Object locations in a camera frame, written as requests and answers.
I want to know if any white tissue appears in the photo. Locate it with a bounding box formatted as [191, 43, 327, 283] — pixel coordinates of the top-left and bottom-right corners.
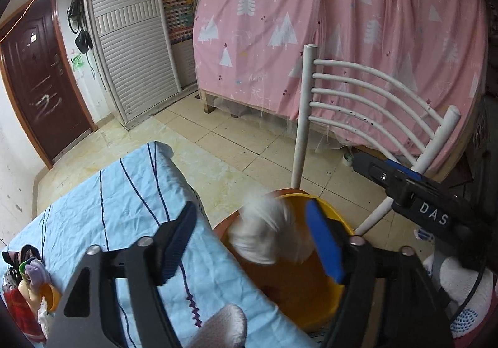
[229, 195, 314, 266]

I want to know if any orange yellow trash bin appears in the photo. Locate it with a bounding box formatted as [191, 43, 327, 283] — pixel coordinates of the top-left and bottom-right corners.
[214, 211, 343, 332]

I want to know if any left white gloved hand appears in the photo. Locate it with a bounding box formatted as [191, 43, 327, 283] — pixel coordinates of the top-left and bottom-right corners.
[187, 304, 247, 348]

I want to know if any light blue bed sheet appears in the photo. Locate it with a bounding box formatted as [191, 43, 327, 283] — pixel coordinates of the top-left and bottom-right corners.
[5, 141, 314, 347]

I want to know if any white metal chair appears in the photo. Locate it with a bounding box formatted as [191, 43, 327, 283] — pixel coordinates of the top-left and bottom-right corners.
[289, 43, 462, 237]

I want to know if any orange plastic bowl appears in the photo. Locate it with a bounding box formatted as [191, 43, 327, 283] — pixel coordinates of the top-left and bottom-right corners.
[39, 283, 61, 313]

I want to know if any purple knitted cloth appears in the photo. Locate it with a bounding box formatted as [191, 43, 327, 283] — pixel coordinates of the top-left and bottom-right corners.
[25, 258, 51, 292]

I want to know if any black pink garment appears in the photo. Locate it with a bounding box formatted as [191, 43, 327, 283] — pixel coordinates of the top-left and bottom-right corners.
[2, 244, 41, 270]

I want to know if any pink tree-print curtain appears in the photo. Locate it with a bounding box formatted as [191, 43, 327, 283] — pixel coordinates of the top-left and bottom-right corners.
[193, 0, 488, 171]

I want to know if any white louvered wardrobe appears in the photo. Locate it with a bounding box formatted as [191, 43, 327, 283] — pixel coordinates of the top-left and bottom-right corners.
[86, 0, 181, 130]

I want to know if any dark red door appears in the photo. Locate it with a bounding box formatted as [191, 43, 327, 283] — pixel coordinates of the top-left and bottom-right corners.
[1, 0, 96, 168]

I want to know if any colourful wall poster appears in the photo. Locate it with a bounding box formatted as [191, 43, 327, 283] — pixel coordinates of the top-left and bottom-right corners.
[162, 0, 194, 45]

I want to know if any black bag on wall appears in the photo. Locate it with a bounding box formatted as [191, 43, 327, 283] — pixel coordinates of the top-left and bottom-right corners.
[67, 0, 94, 54]

